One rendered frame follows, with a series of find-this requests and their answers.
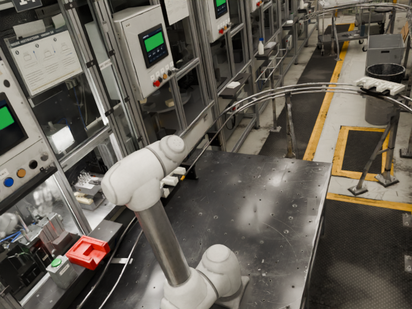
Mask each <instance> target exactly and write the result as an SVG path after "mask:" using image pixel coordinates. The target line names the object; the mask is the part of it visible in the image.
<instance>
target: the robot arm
mask: <svg viewBox="0 0 412 309"><path fill-rule="evenodd" d="M185 154H186V145H185V144H184V141H183V140H182V139H181V138H180V137H179V136H177V135H168V136H165V137H163V138H162V139H161V141H157V142H155V143H152V144H151V145H148V146H146V147H145V148H143V149H141V150H138V151H135V152H133V153H131V154H130V155H128V156H126V157H125V158H123V159H122V160H120V161H118V162H117V163H116V164H114V165H113V166H112V167H111V168H110V169H109V170H108V171H107V172H106V174H105V175H104V176H103V178H99V179H98V180H90V181H89V182H88V183H89V184H92V185H101V189H100V190H99V191H98V193H101V195H104V197H106V198H107V199H108V200H109V201H110V202H111V203H113V204H115V205H126V206H127V208H129V209H131V210H132V211H134V213H135V215H136V217H137V219H138V221H139V223H140V225H141V227H142V230H143V232H144V234H145V236H146V238H147V240H148V242H149V244H150V246H151V248H152V250H153V252H154V255H155V256H156V258H157V260H158V262H159V265H160V267H161V269H162V271H163V273H164V275H165V277H166V279H165V282H164V298H163V299H162V300H161V305H160V309H209V308H210V307H211V306H212V305H213V304H214V303H215V304H218V305H221V306H224V307H227V308H230V309H239V305H240V301H241V299H242V296H243V293H244V292H245V288H246V286H247V284H248V283H249V282H250V278H249V277H248V276H241V273H240V266H239V263H238V260H237V257H236V256H235V254H234V253H233V252H232V251H231V250H230V249H229V248H228V247H226V246H224V245H213V246H211V247H209V248H208V249H207V250H206V252H205V253H204V254H203V256H202V260H201V261H200V263H199V265H198V266H197V267H196V269H194V268H192V267H189V266H188V263H187V261H186V259H185V257H184V254H183V252H182V250H181V247H180V245H179V242H178V240H177V238H176V236H175V233H174V230H173V229H172V226H171V224H170V221H169V219H168V217H167V215H166V212H165V210H164V207H163V206H162V203H161V200H160V198H161V190H160V186H161V183H160V182H161V180H162V179H164V178H165V177H166V176H168V175H169V174H170V173H171V172H173V171H174V170H175V169H176V168H177V167H178V166H179V165H180V164H181V163H182V161H183V160H184V158H185Z"/></svg>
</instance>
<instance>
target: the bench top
mask: <svg viewBox="0 0 412 309"><path fill-rule="evenodd" d="M249 157H250V158H249ZM195 165H196V166H195V168H194V169H195V172H196V177H198V180H191V179H187V178H184V179H183V181H181V183H180V185H181V187H180V188H179V190H178V191H177V192H176V193H175V195H174V196H173V198H171V200H170V201H169V203H168V204H167V205H166V206H165V207H164V210H165V212H166V215H167V217H168V219H169V221H170V224H171V226H172V229H173V230H174V233H175V236H176V238H177V240H178V242H179V245H180V247H181V250H182V252H183V254H184V257H185V259H186V261H187V263H188V266H189V267H192V268H194V269H196V267H197V266H198V265H199V263H200V261H201V260H202V256H203V254H204V253H205V252H206V250H207V249H208V248H209V247H211V246H213V245H224V246H226V247H228V248H229V249H230V250H231V251H232V252H233V253H234V254H235V256H236V257H237V260H238V263H239V266H240V273H241V276H248V277H249V278H250V282H249V283H248V284H247V286H246V288H245V292H244V293H243V296H242V299H241V301H240V305H239V309H300V306H301V303H302V298H303V294H304V290H305V285H306V282H307V276H308V271H309V268H310V263H311V258H312V255H313V250H314V247H315V241H316V236H317V233H318V228H319V223H320V220H321V215H322V210H323V206H324V201H325V198H326V193H327V188H328V185H329V180H330V175H331V171H332V166H333V163H329V162H319V161H306V160H301V159H289V158H279V157H271V156H261V155H255V154H244V153H233V152H226V151H215V150H205V151H204V153H203V154H202V156H201V157H200V158H199V159H198V160H197V162H196V163H195ZM289 170H290V172H288V171H289ZM254 176H256V177H255V178H254ZM243 196H245V198H243ZM141 230H142V227H141V225H140V223H139V221H138V222H137V223H136V224H135V225H134V227H133V228H132V229H131V230H130V231H129V233H128V234H127V235H126V236H125V238H124V239H123V240H122V241H121V243H120V245H119V247H118V249H117V251H116V253H115V255H114V257H113V258H126V259H128V257H129V255H130V253H131V250H132V248H133V246H134V244H135V241H136V240H137V237H138V236H139V234H140V232H141ZM111 255H112V254H111ZM111 255H110V256H109V257H108V259H107V260H106V261H105V262H104V263H103V265H102V266H101V267H100V269H99V270H98V271H97V272H96V273H95V274H94V276H93V277H92V279H90V281H89V282H88V283H87V284H86V286H85V287H84V288H83V289H82V291H81V292H80V293H79V294H78V296H77V297H76V298H75V299H74V301H73V302H72V303H71V304H70V305H69V306H68V308H67V309H77V307H78V306H79V305H80V304H81V302H82V301H83V299H84V298H85V297H86V296H87V295H88V293H89V292H90V290H92V288H93V286H94V285H95V284H96V282H97V280H98V279H99V277H100V275H101V274H102V272H103V270H104V269H105V266H106V265H107V263H108V261H109V259H110V257H111ZM131 259H133V260H132V263H131V264H128V266H127V268H126V270H125V272H124V274H123V276H122V278H121V280H120V282H119V284H118V286H117V287H116V289H115V291H114V292H113V294H112V296H111V297H110V298H109V300H108V301H107V303H106V304H105V305H104V307H103V308H102V309H160V305H161V300H162V299H163V298H164V282H165V279H166V277H165V275H164V273H163V271H162V269H161V267H160V265H159V262H158V260H157V258H156V256H155V254H154V252H153V250H152V248H151V246H150V244H149V242H148V240H147V238H146V236H145V234H144V232H143V234H142V235H141V237H140V239H139V241H138V243H137V246H136V248H135V250H134V252H133V254H132V257H131ZM124 266H125V264H112V263H110V265H109V267H108V269H107V271H106V272H105V274H104V276H103V277H102V280H101V281H100V283H99V284H98V286H97V287H96V289H95V290H94V291H93V293H92V294H91V295H90V297H89V298H88V300H87V301H86V302H85V303H84V304H83V306H82V307H81V309H98V308H99V307H100V306H101V305H102V303H103V302H104V300H105V299H106V298H107V296H108V295H109V293H110V291H111V290H112V289H113V287H114V285H115V283H116V281H117V280H118V278H119V276H120V274H121V272H122V270H123V268H124Z"/></svg>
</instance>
